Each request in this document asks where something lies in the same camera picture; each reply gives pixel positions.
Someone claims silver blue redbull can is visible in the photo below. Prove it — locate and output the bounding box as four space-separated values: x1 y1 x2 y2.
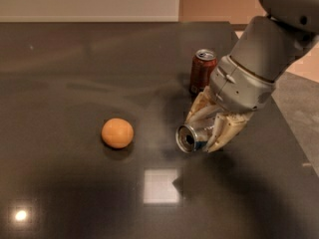
175 119 214 153

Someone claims orange ball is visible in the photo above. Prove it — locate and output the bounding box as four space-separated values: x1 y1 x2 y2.
101 118 134 149

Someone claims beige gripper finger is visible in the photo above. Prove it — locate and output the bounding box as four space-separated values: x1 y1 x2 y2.
203 112 253 152
185 87 222 123

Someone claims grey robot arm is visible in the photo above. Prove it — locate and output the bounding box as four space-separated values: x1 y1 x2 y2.
176 0 319 152

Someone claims red soda can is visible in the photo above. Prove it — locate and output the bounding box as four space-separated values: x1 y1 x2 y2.
189 49 217 95

